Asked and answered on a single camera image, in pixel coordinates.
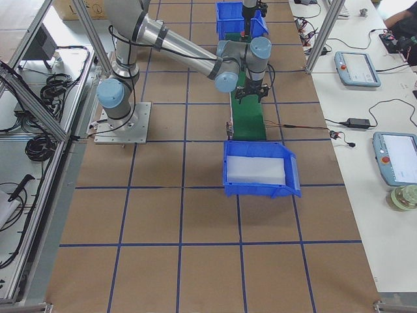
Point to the teach pendant far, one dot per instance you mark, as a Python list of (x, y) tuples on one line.
[(356, 69)]

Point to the teach pendant near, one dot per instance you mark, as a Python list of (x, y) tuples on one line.
[(395, 154)]

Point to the black power adapter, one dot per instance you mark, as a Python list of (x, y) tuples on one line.
[(356, 123)]

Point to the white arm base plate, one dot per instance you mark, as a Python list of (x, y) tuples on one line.
[(132, 129)]

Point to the green conveyor belt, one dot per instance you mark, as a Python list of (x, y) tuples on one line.
[(247, 122)]

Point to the white foam pad right bin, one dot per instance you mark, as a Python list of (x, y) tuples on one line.
[(244, 169)]

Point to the blue plastic bin left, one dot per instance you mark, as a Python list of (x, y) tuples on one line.
[(229, 19)]

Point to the blue plastic bin right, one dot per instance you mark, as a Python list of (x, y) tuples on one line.
[(262, 149)]

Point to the blue plastic bin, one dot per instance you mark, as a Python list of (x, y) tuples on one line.
[(262, 149), (229, 19)]

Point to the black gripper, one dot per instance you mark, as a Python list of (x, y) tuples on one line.
[(253, 85), (248, 15)]

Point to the teach pendant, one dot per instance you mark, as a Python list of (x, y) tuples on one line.
[(356, 69), (395, 154)]

